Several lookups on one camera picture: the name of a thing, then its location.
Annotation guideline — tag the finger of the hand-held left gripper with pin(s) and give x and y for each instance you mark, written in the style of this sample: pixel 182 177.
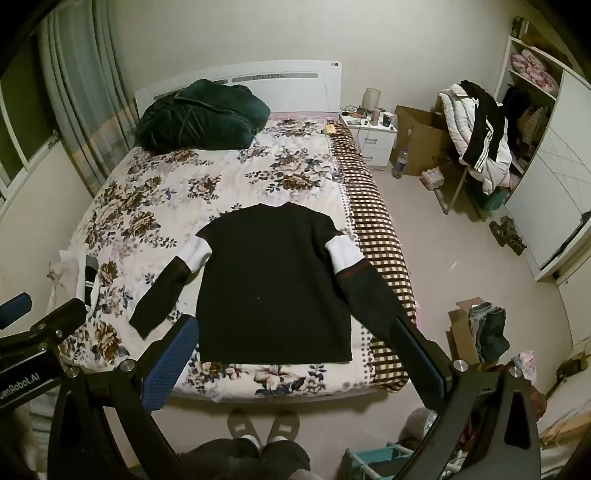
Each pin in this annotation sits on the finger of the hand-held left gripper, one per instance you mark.
pixel 14 310
pixel 51 323

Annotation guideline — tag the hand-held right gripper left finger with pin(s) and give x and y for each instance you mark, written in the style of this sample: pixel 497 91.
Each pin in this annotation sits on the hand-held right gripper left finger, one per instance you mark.
pixel 170 367

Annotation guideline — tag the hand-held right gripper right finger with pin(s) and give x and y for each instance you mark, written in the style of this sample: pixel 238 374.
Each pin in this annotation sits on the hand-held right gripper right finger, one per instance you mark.
pixel 422 367

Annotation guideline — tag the black sweater with white sleeve bands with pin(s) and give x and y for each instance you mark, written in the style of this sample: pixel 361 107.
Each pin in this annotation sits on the black sweater with white sleeve bands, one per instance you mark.
pixel 277 277

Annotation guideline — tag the small cardboard box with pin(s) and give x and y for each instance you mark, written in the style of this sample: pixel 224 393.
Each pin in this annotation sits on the small cardboard box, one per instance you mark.
pixel 459 332

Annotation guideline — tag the pink and white cloth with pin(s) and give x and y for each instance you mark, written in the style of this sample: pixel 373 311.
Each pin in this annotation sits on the pink and white cloth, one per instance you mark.
pixel 524 367

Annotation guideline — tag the teal rack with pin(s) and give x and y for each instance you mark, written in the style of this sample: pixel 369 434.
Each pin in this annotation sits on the teal rack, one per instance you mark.
pixel 374 459

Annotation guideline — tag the person's legs in dark pants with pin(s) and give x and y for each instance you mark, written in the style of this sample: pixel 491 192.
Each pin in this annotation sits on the person's legs in dark pants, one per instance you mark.
pixel 249 464

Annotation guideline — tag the brown checked blanket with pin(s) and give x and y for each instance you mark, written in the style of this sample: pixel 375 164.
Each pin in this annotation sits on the brown checked blanket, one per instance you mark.
pixel 369 221

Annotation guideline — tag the dark patterned slipper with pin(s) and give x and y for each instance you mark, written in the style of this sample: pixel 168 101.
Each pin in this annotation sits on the dark patterned slipper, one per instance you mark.
pixel 501 228
pixel 517 243

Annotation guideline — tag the window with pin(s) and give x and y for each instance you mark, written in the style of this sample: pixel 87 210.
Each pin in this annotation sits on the window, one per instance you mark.
pixel 18 138

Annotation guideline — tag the green storage box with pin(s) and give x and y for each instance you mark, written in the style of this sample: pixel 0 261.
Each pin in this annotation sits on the green storage box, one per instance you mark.
pixel 491 203

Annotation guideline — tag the pink packet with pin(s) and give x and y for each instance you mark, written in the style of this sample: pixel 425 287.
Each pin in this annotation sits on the pink packet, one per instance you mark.
pixel 431 179

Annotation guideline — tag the plastic water bottle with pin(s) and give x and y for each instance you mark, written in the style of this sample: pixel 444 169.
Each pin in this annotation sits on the plastic water bottle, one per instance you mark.
pixel 400 164

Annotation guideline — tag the floral blanket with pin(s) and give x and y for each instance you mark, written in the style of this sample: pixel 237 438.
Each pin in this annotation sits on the floral blanket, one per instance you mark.
pixel 207 161

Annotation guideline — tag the white wardrobe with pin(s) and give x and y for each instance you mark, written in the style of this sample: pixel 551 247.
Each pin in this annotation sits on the white wardrobe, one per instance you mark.
pixel 554 184

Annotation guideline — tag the pale striped curtain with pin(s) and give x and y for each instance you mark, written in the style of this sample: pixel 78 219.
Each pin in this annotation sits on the pale striped curtain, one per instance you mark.
pixel 78 92

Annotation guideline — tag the white nightstand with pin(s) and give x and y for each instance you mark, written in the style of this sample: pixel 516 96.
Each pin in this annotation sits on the white nightstand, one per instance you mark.
pixel 376 143

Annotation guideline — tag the large open cardboard box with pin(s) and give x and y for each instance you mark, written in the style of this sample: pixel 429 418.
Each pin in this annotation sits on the large open cardboard box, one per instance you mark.
pixel 415 138

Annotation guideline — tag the chair with piled jackets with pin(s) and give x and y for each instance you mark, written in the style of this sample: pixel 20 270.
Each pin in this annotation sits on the chair with piled jackets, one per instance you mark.
pixel 455 124

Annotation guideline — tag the dark cup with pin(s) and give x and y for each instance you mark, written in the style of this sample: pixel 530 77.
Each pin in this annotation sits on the dark cup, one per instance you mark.
pixel 388 121

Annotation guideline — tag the black garment with white stripes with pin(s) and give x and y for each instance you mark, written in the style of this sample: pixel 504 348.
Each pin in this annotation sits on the black garment with white stripes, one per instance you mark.
pixel 485 124

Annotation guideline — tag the dark green duvet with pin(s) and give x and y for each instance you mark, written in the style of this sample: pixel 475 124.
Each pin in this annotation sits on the dark green duvet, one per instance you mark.
pixel 198 115

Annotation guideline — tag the small yellow box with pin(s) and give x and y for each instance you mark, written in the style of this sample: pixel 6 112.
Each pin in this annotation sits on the small yellow box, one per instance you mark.
pixel 331 128

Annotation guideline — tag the white headboard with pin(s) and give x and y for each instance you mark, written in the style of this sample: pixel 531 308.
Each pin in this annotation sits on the white headboard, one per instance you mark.
pixel 286 87

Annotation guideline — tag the pink folded bedding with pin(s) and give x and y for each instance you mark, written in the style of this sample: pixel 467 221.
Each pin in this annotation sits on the pink folded bedding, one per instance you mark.
pixel 531 69

